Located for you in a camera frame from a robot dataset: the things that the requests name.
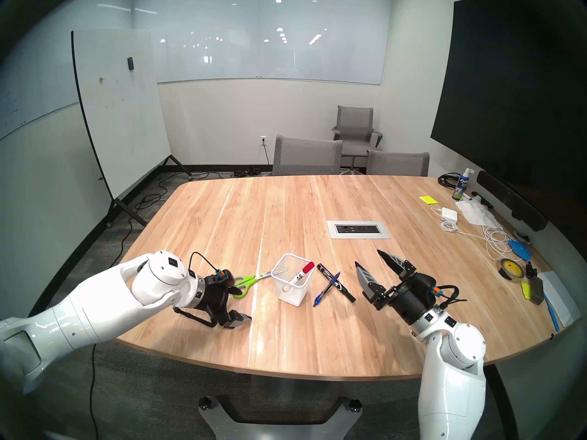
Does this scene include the red capped white marker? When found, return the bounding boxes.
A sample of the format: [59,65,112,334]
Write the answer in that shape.
[281,261,316,294]

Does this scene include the wall whiteboard with writing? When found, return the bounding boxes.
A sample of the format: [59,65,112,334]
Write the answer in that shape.
[0,0,136,142]

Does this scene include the black video sound bar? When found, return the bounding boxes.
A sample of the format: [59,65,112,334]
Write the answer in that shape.
[477,170,548,232]

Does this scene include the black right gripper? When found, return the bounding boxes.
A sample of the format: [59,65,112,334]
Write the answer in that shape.
[354,249,437,326]

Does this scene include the green handled scissors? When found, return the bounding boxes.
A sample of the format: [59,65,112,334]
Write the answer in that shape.
[232,269,273,299]

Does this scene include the long black floor cable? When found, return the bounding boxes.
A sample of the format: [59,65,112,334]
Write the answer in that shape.
[108,171,223,261]

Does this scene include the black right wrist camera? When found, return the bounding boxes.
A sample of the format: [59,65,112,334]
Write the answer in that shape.
[415,273,441,295]

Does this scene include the black and yellow tape roll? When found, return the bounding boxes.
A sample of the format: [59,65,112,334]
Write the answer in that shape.
[499,258,526,281]

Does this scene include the black left gripper cable loop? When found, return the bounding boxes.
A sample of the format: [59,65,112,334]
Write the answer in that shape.
[173,306,216,328]

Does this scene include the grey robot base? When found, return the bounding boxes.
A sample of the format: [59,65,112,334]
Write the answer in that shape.
[198,396,363,440]

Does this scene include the grey office chair with armrests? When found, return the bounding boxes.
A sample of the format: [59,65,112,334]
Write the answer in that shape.
[331,106,383,173]

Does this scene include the whiteboard cleaner spray bottle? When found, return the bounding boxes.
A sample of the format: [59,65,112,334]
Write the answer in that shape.
[452,168,475,201]

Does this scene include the black right camera cable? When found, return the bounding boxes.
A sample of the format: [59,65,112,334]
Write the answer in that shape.
[438,285,467,307]

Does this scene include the thin black left camera cable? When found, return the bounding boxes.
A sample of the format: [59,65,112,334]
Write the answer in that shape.
[188,252,221,275]

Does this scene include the grey table power outlet box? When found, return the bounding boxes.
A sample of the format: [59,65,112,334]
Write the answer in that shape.
[327,220,391,240]

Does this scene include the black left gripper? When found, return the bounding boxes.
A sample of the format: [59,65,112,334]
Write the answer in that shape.
[198,284,252,330]

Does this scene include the white crumpled tissue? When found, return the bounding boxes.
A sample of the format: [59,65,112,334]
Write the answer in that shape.
[455,197,500,229]

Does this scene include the large black wall screen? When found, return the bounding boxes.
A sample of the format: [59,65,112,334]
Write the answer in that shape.
[430,0,587,242]

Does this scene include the wide glass wall whiteboard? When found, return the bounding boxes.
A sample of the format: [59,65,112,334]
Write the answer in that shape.
[133,0,383,86]

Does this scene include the blue pen on paper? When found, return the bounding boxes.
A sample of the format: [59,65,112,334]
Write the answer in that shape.
[543,293,561,332]

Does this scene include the black permanent marker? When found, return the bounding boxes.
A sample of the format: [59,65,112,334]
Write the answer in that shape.
[317,263,356,303]

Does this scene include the mobile whiteboard on stand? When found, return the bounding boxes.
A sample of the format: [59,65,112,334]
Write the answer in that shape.
[71,29,193,227]

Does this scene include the white wire mesh pen holder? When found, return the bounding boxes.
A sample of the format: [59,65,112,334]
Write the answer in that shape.
[271,253,316,307]

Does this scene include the blue flat plastic item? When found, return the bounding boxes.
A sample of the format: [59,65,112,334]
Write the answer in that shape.
[508,240,532,262]

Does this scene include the grey mesh office chair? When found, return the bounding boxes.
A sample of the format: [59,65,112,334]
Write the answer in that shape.
[366,150,430,177]
[272,135,343,176]

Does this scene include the blue ballpoint pen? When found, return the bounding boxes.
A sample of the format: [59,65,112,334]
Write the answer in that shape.
[313,272,341,307]

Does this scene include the black hanging robot cable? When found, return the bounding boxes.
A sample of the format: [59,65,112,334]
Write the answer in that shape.
[89,343,98,440]

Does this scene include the dark grey eraser block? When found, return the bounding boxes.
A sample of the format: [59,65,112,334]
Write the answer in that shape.
[527,275,545,305]

